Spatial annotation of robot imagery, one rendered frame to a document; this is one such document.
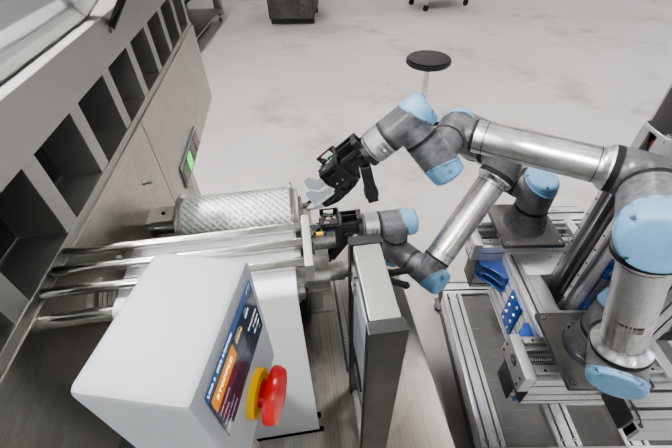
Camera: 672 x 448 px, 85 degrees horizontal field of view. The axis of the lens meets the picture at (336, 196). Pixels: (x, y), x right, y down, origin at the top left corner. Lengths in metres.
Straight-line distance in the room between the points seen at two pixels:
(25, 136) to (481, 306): 1.88
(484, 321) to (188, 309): 1.88
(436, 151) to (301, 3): 5.94
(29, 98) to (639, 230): 0.93
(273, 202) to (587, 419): 1.56
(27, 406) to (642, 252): 0.90
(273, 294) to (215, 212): 0.37
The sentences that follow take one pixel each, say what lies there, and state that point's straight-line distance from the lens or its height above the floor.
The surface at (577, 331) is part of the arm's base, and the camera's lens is 1.27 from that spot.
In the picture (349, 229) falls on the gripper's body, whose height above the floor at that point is 1.12.
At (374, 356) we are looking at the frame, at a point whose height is 1.38.
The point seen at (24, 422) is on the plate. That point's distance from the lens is 0.62.
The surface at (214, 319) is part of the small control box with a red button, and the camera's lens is 0.17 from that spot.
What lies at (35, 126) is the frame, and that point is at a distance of 0.66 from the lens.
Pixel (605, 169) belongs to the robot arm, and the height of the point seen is 1.41.
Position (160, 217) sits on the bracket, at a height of 1.29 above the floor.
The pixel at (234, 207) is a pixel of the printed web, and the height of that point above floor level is 1.31.
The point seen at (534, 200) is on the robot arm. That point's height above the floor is 0.98.
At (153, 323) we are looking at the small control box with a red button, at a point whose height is 1.71.
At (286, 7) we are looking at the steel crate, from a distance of 6.68.
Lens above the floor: 1.85
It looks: 41 degrees down
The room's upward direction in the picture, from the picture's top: 2 degrees counter-clockwise
